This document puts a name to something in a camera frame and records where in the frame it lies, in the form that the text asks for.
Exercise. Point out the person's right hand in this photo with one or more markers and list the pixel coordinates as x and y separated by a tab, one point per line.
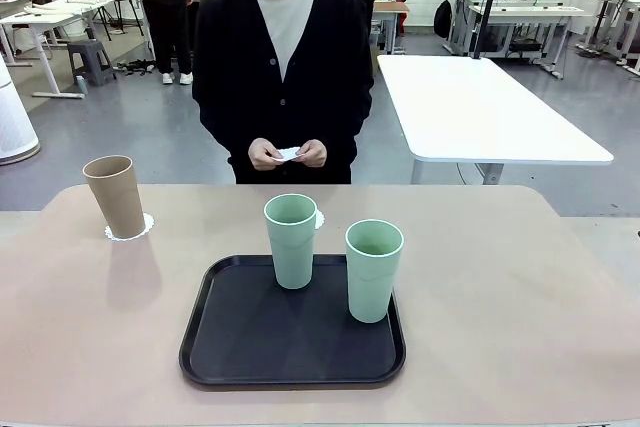
260	154

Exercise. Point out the person's left hand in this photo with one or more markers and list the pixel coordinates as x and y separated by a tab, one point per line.
312	154

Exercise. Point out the white scalloped coaster stack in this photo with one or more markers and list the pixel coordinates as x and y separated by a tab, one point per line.
289	154

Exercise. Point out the green cup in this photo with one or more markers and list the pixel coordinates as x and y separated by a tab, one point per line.
292	257
372	282

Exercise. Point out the brown cup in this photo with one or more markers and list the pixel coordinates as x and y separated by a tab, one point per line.
117	197

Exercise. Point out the person in black cardigan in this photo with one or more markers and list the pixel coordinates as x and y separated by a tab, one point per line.
235	62

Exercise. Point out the wooden desk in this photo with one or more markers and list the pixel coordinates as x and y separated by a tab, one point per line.
390	12

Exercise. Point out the white table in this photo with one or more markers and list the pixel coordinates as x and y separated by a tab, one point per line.
485	112

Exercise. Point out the person in grey hoodie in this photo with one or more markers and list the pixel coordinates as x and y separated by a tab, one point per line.
160	7

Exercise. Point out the black backpack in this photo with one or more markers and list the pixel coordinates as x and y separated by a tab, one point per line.
442	17

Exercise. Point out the small bottle on floor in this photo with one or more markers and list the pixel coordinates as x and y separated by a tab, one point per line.
81	84

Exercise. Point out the grey plastic stool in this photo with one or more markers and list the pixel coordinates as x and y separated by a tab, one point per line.
90	62

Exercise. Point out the black serving tray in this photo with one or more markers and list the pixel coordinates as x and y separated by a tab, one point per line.
280	347

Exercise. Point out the black metal pole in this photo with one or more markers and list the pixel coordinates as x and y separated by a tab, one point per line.
487	2

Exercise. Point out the white desk with papers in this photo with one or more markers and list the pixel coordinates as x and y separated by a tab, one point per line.
45	17

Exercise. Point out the white desk with equipment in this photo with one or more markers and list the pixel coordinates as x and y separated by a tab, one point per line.
530	12

